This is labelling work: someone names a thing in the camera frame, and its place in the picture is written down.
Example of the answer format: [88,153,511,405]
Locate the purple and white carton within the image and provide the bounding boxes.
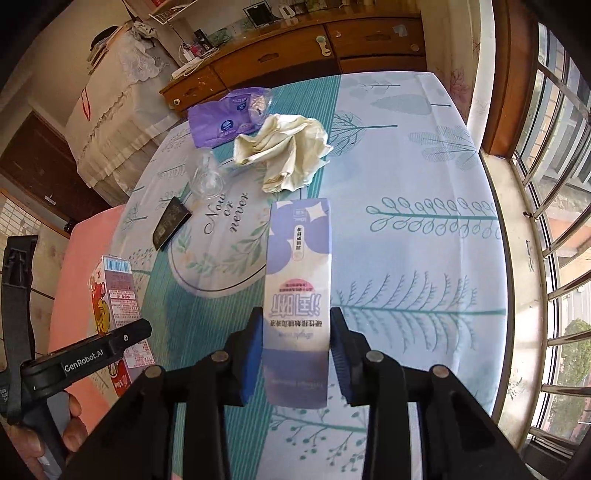
[264,198,334,409]

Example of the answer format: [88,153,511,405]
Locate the cream paper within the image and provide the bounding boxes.
[232,113,334,195]

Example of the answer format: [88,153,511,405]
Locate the white power strip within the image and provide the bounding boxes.
[172,62,204,80]

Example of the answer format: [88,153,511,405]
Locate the person's left hand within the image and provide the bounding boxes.
[7,396,89,480]

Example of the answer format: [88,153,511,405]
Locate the white wire shelf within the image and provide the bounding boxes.
[148,0,197,24]

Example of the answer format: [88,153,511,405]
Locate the leaf print teal tablecloth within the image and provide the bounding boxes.
[111,71,511,480]

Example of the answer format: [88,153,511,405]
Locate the black photo frame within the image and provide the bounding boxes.
[244,2,272,25]

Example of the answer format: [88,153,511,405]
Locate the lace covered furniture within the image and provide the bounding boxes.
[65,21,183,199]

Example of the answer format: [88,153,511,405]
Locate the metal window grille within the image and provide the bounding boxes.
[512,23,591,457]

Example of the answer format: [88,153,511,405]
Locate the pink printed carton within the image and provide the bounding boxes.
[89,255,154,398]

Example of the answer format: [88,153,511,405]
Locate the dark wooden door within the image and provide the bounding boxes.
[0,111,114,227]

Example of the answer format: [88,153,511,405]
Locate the wooden window frame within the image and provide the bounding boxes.
[480,0,541,158]

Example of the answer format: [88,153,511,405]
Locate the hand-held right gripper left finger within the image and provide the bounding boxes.
[60,307,265,480]

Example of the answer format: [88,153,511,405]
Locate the wooden dresser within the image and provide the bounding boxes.
[159,14,428,109]

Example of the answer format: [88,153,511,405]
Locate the purple plastic bag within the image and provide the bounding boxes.
[187,87,273,149]

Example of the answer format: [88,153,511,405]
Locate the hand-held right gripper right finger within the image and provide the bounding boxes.
[329,307,532,480]

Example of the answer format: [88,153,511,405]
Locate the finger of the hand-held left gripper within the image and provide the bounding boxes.
[106,318,154,358]

